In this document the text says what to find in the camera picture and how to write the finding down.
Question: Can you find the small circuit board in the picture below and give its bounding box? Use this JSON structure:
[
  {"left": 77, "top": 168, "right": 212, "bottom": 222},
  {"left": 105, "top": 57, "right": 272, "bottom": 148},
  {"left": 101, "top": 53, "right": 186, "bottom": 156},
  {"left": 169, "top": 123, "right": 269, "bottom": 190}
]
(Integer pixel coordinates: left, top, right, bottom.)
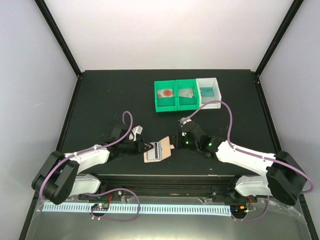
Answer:
[
  {"left": 91, "top": 203, "right": 109, "bottom": 211},
  {"left": 230, "top": 205, "right": 251, "bottom": 213}
]

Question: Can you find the white card red ornament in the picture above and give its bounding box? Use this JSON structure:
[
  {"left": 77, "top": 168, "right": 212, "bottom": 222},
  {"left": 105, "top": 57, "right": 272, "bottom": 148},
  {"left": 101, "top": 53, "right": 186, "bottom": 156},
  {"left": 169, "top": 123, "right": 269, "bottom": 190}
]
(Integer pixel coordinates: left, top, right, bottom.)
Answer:
[{"left": 146, "top": 142, "right": 162, "bottom": 162}]

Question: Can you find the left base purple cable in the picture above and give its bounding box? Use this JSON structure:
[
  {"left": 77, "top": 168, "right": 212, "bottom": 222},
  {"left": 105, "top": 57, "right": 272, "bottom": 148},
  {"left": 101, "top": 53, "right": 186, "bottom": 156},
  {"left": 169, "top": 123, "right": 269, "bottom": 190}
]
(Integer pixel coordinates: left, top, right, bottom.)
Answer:
[{"left": 82, "top": 187, "right": 142, "bottom": 223}]

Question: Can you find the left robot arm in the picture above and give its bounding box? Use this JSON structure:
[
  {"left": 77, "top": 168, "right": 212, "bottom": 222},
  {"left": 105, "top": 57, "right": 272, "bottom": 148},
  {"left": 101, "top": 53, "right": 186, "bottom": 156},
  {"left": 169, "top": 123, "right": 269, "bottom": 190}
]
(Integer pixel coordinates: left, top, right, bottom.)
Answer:
[{"left": 31, "top": 138, "right": 154, "bottom": 205}]

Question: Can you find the black frame post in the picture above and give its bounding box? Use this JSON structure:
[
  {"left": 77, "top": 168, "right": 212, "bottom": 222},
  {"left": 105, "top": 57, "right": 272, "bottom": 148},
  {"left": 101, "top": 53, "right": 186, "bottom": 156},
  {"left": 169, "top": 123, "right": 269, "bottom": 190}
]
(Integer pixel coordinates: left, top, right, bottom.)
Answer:
[
  {"left": 34, "top": 0, "right": 82, "bottom": 78},
  {"left": 255, "top": 0, "right": 304, "bottom": 77}
]

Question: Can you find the left green bin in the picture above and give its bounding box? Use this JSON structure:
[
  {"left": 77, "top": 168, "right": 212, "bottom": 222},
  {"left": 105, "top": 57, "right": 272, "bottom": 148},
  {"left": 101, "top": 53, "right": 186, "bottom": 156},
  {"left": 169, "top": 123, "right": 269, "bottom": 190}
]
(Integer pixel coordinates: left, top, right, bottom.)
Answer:
[{"left": 154, "top": 80, "right": 178, "bottom": 113}]

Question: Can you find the left small circuit board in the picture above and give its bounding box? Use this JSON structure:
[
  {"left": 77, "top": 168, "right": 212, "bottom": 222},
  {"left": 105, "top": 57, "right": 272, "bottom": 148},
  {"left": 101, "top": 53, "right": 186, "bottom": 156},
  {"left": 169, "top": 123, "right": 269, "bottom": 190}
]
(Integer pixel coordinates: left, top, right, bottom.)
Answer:
[{"left": 91, "top": 203, "right": 109, "bottom": 211}]

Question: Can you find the middle green bin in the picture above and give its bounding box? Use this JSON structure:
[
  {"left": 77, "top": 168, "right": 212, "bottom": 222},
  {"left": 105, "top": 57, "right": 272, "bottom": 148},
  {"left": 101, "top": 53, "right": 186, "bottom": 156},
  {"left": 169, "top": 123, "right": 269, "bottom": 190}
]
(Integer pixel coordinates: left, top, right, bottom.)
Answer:
[{"left": 175, "top": 78, "right": 200, "bottom": 111}]

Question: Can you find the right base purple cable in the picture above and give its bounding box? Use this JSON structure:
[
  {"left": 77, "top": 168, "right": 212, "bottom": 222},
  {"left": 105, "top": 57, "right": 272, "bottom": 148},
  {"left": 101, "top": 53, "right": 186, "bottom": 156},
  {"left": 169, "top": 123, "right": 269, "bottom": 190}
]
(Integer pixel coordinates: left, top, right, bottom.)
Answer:
[{"left": 231, "top": 194, "right": 271, "bottom": 223}]

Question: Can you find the left black frame post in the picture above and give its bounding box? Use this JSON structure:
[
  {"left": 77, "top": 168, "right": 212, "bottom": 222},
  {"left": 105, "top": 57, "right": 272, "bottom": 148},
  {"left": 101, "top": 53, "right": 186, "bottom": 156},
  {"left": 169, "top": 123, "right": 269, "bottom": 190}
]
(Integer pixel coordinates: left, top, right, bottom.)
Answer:
[{"left": 34, "top": 0, "right": 82, "bottom": 78}]

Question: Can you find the grey patterned card in bin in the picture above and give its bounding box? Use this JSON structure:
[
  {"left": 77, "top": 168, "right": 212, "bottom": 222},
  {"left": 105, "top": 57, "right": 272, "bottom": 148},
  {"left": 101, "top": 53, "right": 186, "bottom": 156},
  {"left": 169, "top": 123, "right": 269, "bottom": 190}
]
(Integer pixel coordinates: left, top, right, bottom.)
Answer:
[{"left": 178, "top": 88, "right": 194, "bottom": 99}]

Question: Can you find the white bin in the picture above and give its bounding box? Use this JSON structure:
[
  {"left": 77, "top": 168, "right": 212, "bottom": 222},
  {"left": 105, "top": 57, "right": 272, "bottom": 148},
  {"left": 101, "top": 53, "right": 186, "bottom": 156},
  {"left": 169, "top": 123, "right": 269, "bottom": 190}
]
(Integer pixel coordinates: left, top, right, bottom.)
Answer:
[{"left": 195, "top": 77, "right": 222, "bottom": 110}]

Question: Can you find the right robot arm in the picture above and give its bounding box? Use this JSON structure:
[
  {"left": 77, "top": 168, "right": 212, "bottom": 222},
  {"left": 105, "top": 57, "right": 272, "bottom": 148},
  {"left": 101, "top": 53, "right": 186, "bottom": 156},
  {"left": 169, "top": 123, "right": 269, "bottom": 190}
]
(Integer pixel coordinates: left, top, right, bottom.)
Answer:
[{"left": 174, "top": 117, "right": 307, "bottom": 206}]

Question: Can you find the green bin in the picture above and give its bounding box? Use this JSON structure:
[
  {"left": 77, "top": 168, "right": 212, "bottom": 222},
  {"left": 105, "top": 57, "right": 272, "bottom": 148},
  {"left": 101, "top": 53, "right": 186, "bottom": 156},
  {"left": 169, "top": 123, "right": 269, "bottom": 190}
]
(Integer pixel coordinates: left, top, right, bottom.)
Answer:
[
  {"left": 175, "top": 78, "right": 200, "bottom": 111},
  {"left": 154, "top": 80, "right": 178, "bottom": 113}
]

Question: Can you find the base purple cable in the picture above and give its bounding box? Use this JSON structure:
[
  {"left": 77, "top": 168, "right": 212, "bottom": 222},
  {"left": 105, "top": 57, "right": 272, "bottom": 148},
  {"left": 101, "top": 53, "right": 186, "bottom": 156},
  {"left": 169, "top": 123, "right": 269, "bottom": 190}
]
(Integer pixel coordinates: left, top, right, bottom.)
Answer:
[
  {"left": 82, "top": 187, "right": 142, "bottom": 223},
  {"left": 231, "top": 194, "right": 271, "bottom": 223}
]

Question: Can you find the teal card in bin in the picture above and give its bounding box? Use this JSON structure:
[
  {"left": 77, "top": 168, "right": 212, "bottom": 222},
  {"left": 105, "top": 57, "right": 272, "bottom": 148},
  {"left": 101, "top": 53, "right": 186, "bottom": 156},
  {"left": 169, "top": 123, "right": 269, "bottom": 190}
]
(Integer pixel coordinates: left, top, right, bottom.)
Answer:
[{"left": 199, "top": 87, "right": 214, "bottom": 97}]

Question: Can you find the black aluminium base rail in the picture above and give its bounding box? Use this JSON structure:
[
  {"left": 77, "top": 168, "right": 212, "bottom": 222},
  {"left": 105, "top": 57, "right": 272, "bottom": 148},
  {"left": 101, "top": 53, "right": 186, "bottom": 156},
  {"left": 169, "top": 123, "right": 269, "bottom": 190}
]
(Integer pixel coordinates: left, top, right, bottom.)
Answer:
[{"left": 47, "top": 174, "right": 293, "bottom": 198}]

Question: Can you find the white slotted cable duct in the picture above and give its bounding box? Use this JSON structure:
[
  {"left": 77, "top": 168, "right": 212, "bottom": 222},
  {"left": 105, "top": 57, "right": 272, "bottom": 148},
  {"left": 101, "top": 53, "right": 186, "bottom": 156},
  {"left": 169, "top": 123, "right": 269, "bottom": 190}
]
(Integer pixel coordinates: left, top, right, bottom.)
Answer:
[{"left": 42, "top": 202, "right": 232, "bottom": 217}]

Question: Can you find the beige card holder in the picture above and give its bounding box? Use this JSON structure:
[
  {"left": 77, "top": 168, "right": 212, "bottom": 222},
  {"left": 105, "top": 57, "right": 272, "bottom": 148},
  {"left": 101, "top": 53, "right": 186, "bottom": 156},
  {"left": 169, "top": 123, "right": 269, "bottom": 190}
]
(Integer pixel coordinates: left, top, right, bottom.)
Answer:
[{"left": 143, "top": 136, "right": 175, "bottom": 163}]

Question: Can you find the right small circuit board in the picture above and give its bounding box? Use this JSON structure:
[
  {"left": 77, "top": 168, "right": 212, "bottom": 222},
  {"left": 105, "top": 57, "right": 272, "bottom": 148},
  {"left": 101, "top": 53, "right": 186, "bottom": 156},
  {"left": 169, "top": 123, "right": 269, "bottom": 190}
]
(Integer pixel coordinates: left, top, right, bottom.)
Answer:
[{"left": 230, "top": 205, "right": 251, "bottom": 213}]

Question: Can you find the red circle card in bin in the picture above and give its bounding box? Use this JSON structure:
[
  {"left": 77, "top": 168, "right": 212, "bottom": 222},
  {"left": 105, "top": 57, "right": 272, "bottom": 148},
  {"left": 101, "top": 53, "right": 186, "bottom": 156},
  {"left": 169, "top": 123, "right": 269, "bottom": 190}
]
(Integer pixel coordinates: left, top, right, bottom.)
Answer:
[{"left": 157, "top": 89, "right": 174, "bottom": 98}]

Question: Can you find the right black frame post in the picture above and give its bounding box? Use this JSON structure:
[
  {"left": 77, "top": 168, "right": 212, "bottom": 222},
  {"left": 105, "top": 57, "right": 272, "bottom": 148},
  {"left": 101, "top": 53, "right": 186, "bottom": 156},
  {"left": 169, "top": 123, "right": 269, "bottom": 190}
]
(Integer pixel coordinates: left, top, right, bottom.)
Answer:
[{"left": 255, "top": 0, "right": 304, "bottom": 77}]

